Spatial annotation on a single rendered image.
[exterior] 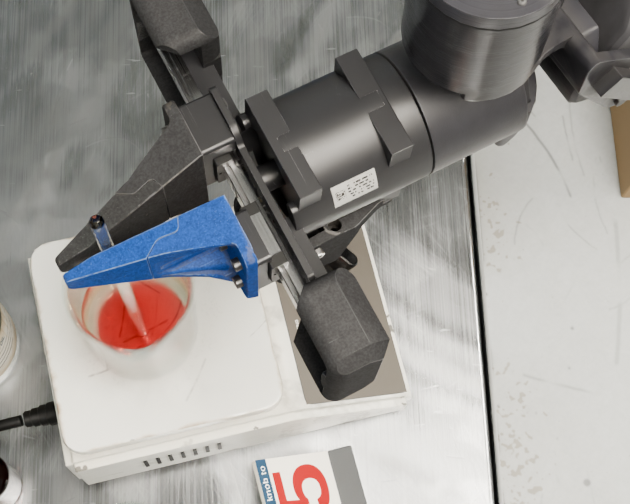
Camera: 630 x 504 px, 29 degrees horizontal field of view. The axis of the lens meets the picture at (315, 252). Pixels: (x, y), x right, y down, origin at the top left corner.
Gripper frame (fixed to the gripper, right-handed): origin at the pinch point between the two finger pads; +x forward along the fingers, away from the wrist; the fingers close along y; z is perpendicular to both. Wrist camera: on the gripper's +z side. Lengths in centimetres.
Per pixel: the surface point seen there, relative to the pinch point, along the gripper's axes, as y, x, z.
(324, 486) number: -10.2, -4.4, 24.6
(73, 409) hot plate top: -1.2, 6.3, 16.8
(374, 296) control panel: -1.8, -12.1, 22.5
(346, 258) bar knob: 0.3, -11.2, 19.6
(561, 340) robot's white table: -9.0, -21.9, 25.8
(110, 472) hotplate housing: -4.3, 6.2, 21.7
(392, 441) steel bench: -9.7, -9.4, 25.7
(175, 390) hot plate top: -2.8, 1.1, 16.8
